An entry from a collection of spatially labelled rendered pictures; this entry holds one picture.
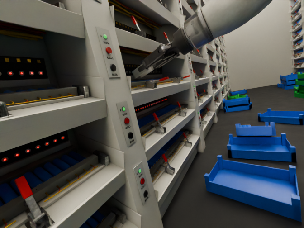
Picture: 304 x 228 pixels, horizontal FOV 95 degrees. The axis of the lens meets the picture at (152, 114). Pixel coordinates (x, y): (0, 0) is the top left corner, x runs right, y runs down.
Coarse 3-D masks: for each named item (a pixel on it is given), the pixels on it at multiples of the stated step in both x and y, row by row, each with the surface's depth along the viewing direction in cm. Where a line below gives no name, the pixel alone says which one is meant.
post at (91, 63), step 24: (48, 0) 36; (96, 0) 34; (96, 24) 34; (48, 48) 41; (72, 48) 36; (96, 48) 33; (72, 72) 38; (96, 72) 33; (120, 72) 39; (120, 96) 38; (96, 120) 38; (120, 144) 36; (144, 168) 43; (120, 192) 41; (144, 216) 41
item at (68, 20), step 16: (0, 0) 20; (16, 0) 22; (32, 0) 23; (64, 0) 32; (80, 0) 30; (0, 16) 21; (16, 16) 22; (32, 16) 24; (48, 16) 26; (64, 16) 28; (80, 16) 30; (0, 32) 29; (16, 32) 31; (32, 32) 34; (64, 32) 28; (80, 32) 31
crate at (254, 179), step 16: (224, 160) 75; (208, 176) 62; (224, 176) 70; (240, 176) 68; (256, 176) 66; (272, 176) 63; (288, 176) 59; (224, 192) 59; (240, 192) 54; (256, 192) 57; (272, 192) 56; (288, 192) 54; (272, 208) 48; (288, 208) 45
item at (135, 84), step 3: (171, 78) 79; (138, 81) 54; (141, 81) 55; (144, 81) 56; (153, 81) 62; (159, 81) 67; (162, 81) 69; (165, 81) 72; (168, 81) 74; (171, 81) 75; (132, 84) 50; (135, 84) 51; (138, 84) 53; (141, 84) 55; (144, 84) 56; (132, 87) 50; (135, 87) 49
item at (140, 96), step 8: (128, 80) 41; (184, 80) 93; (144, 88) 54; (160, 88) 57; (168, 88) 64; (176, 88) 72; (184, 88) 83; (136, 96) 44; (144, 96) 48; (152, 96) 53; (160, 96) 58; (136, 104) 45
